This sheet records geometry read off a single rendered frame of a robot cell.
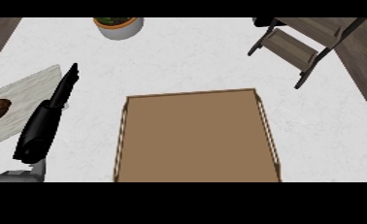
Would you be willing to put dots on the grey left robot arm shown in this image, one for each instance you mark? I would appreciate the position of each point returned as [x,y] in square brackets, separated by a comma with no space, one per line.
[26,173]

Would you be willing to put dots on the brown wooden tray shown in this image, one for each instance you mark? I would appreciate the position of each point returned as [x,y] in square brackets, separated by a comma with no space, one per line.
[198,137]

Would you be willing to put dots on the tiered basket with wooden shelves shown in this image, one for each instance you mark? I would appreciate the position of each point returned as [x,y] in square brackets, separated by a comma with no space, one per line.
[306,45]

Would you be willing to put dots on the white potted plant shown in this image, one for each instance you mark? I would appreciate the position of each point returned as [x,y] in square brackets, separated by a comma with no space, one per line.
[119,26]

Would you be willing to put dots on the pale marble cutting board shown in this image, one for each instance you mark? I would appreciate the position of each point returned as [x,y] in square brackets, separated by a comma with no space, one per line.
[26,100]

